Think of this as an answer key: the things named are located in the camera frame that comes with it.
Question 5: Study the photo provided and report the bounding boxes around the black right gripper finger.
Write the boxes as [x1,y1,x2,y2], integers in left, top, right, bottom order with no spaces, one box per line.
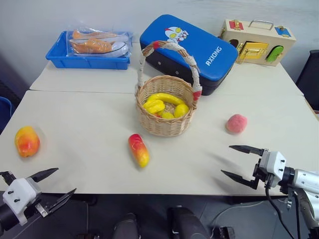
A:
[228,145,265,157]
[220,169,260,191]

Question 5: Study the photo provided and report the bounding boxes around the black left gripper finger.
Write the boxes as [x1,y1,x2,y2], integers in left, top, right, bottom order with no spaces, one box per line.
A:
[26,167,59,183]
[48,188,77,215]

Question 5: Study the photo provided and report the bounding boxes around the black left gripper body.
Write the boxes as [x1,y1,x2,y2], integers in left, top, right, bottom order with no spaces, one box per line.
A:
[23,179,51,218]

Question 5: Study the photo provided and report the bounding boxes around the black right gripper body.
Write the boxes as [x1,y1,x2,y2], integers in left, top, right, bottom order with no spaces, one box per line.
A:
[252,148,274,187]

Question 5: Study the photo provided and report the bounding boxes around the pink toy peach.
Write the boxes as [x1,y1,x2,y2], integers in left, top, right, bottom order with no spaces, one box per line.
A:
[226,114,248,135]

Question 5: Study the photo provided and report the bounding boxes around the round red-yellow toy mango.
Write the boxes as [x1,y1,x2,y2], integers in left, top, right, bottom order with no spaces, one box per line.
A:
[14,125,41,158]

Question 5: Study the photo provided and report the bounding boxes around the black floor device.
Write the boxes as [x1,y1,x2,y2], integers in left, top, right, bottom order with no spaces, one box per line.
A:
[211,226,235,239]

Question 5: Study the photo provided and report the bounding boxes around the small dark rounded shape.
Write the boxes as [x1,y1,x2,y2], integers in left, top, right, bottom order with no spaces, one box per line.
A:
[114,212,141,239]

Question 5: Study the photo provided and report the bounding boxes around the large dark rounded shape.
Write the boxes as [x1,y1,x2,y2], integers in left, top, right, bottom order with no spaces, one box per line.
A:
[166,206,210,239]

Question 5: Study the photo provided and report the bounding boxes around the blue plastic bin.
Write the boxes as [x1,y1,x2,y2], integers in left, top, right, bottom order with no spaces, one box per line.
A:
[0,96,13,130]

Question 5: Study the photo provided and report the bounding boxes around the yellow toy lemon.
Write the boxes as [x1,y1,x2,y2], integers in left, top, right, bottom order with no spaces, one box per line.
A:
[173,104,190,119]

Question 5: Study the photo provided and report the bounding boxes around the long red-yellow toy mango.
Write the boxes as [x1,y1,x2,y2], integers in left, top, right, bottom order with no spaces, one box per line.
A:
[128,133,151,169]

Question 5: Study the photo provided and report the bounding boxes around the black chair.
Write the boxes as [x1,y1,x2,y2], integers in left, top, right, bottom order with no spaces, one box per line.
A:
[295,49,319,112]

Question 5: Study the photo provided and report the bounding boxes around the yellow toy banana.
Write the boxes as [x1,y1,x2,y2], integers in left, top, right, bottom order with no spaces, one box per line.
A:
[149,93,186,106]

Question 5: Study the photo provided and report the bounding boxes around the yellow toy starfruit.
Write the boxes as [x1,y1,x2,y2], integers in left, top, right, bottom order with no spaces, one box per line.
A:
[143,99,165,115]

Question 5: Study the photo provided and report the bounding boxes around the wooden lock box toy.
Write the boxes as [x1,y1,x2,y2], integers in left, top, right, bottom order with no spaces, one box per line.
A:
[219,18,298,68]

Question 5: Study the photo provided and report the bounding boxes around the blue RXIONG kick pad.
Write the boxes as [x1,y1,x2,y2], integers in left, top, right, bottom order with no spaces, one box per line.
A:
[139,13,239,97]

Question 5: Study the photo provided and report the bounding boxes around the blue plastic tray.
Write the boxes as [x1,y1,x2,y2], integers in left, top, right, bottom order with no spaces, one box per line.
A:
[45,30,134,71]

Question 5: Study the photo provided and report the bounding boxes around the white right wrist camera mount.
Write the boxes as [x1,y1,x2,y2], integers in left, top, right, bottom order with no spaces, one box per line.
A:
[260,150,288,189]

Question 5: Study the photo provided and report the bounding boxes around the white floor cable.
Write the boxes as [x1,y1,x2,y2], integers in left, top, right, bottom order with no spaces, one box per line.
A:
[211,199,265,232]

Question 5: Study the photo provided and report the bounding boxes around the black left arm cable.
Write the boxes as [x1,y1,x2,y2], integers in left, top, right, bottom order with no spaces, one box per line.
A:
[0,171,16,187]

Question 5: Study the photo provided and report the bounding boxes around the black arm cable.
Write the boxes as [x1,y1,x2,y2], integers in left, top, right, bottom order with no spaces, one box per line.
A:
[264,183,301,239]
[0,171,16,187]

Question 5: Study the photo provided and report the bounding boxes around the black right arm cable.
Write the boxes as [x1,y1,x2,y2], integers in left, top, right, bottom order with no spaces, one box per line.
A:
[264,183,301,239]

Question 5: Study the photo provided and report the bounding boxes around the wicker basket with handle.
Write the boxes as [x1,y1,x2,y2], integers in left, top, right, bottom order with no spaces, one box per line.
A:
[135,40,203,137]

